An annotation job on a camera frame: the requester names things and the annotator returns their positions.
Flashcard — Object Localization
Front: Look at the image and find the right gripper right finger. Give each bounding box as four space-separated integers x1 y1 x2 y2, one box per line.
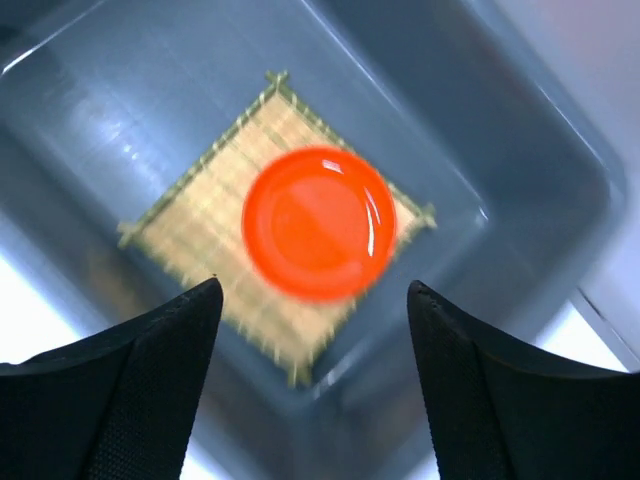
407 280 639 479

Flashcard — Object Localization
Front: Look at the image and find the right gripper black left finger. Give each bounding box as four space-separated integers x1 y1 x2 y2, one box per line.
1 278 223 479

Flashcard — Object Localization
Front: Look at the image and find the woven bamboo placemat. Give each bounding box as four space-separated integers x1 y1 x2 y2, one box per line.
117 69 438 387

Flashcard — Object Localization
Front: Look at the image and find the orange round plate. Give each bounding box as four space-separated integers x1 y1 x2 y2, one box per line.
241 145 398 303

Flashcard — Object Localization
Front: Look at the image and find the grey plastic bin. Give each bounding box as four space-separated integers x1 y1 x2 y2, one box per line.
1 1 626 479

